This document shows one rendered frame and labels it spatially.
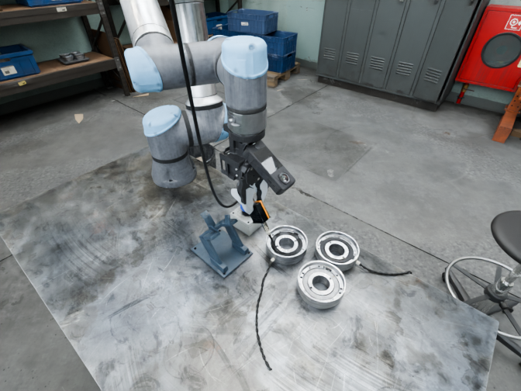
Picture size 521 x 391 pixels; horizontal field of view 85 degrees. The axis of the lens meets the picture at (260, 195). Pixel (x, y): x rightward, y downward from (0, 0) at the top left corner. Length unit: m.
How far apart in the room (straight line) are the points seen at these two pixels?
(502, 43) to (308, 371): 3.72
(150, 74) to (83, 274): 0.50
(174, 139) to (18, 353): 1.31
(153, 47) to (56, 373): 1.45
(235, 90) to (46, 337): 1.57
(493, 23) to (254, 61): 3.58
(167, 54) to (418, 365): 0.73
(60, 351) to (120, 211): 0.95
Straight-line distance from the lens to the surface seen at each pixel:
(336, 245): 0.76
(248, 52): 0.49
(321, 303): 0.65
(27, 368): 1.79
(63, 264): 0.88
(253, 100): 0.51
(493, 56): 4.00
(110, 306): 0.75
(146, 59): 0.57
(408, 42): 3.84
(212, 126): 0.92
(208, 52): 0.58
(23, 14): 3.74
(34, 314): 1.93
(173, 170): 0.96
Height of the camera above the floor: 1.39
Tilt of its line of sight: 40 degrees down
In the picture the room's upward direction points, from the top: straight up
